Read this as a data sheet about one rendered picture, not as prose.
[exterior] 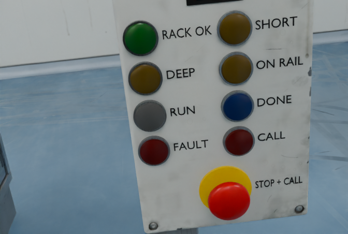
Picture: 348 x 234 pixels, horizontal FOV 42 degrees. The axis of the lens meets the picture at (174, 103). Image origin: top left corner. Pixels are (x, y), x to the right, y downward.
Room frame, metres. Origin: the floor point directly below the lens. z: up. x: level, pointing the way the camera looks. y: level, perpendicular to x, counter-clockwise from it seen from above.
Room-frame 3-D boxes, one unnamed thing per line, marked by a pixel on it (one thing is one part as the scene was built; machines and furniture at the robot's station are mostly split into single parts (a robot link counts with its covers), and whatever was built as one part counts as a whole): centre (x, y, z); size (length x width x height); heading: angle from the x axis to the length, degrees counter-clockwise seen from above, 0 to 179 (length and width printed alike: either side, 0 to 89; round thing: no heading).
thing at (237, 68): (0.38, -0.06, 1.09); 0.03 x 0.01 x 0.03; 92
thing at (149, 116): (0.37, 0.02, 1.06); 0.03 x 0.01 x 0.03; 92
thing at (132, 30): (0.37, 0.02, 1.13); 0.03 x 0.01 x 0.03; 92
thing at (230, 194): (0.37, -0.04, 0.97); 0.04 x 0.04 x 0.04; 2
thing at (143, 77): (0.37, 0.02, 1.09); 0.03 x 0.01 x 0.03; 92
